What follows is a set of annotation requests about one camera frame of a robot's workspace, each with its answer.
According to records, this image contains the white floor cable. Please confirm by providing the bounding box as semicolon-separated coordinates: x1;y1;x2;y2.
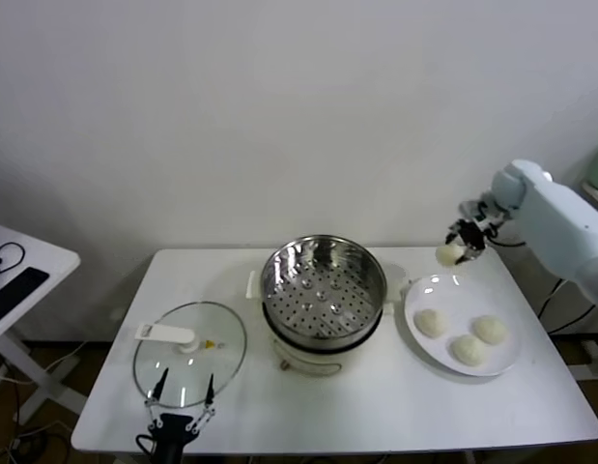
0;340;87;388

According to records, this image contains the black looped cable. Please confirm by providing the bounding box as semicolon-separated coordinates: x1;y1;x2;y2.
0;242;27;277

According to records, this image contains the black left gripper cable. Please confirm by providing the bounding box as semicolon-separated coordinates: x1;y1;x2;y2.
135;432;159;456

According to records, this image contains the white round plate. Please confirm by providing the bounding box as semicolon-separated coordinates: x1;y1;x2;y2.
403;274;522;378

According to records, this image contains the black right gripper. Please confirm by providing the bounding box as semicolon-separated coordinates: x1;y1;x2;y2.
444;220;487;266

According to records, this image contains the glass lid with white handle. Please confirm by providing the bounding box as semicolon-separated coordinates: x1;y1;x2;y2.
132;302;248;410

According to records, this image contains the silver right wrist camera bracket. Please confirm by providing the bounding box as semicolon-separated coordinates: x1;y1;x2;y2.
456;194;503;229

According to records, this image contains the white steamed baozi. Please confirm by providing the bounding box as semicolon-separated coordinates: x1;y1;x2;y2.
472;314;508;347
413;308;448;338
435;243;467;268
450;333;489;366

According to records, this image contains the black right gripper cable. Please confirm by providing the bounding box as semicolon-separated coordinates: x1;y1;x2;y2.
485;230;527;248

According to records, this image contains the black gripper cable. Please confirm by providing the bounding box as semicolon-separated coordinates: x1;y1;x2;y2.
135;432;159;456
485;230;527;248

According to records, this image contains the white electric cooker pot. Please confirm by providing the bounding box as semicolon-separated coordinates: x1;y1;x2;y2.
244;270;404;378

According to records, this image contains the black keyboard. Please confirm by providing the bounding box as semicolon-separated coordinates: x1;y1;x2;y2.
0;267;51;331

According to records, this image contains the white folding side table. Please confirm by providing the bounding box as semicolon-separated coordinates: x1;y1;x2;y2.
0;221;90;418

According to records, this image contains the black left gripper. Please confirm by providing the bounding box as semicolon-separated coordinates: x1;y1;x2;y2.
143;367;217;439

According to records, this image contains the stainless steel steamer basket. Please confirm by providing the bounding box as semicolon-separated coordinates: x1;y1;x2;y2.
259;235;387;345

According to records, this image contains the white shelf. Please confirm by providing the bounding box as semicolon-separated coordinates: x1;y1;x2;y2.
580;181;598;214

